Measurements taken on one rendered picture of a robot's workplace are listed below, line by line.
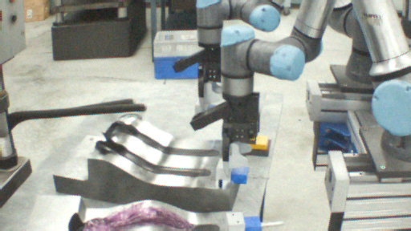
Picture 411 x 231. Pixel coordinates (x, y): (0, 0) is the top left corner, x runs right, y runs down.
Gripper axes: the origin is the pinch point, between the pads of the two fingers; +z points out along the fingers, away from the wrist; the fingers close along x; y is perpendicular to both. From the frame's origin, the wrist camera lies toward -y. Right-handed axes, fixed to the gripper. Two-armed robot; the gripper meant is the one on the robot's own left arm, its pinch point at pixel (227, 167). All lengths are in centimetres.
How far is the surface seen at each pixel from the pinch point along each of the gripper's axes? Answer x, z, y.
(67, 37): 344, 63, -235
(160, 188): -6.8, 4.4, -15.7
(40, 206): -28.8, 0.4, -39.2
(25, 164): 8, 13, -69
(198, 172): 1.1, 3.2, -7.6
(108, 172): -6.8, 1.7, -29.5
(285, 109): 253, 91, 2
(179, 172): 0.8, 3.4, -12.7
